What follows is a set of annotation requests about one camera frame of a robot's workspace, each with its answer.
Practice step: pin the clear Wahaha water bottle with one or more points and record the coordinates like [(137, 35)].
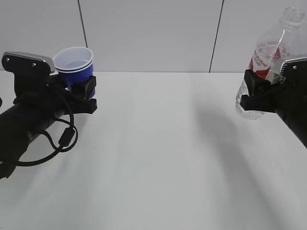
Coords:
[(283, 41)]

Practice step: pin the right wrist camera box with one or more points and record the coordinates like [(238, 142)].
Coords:
[(293, 69)]

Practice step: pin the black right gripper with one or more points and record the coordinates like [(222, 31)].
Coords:
[(258, 96)]

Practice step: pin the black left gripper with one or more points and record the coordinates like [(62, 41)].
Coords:
[(46, 101)]

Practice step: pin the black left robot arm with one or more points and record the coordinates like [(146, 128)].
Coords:
[(17, 135)]

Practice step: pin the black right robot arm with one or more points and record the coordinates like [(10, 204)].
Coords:
[(298, 125)]

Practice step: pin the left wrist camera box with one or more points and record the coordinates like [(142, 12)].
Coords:
[(30, 70)]

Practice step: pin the blue plastic cup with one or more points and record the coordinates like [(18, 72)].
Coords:
[(73, 58), (76, 71)]

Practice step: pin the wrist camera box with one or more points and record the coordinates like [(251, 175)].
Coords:
[(30, 70), (293, 69)]

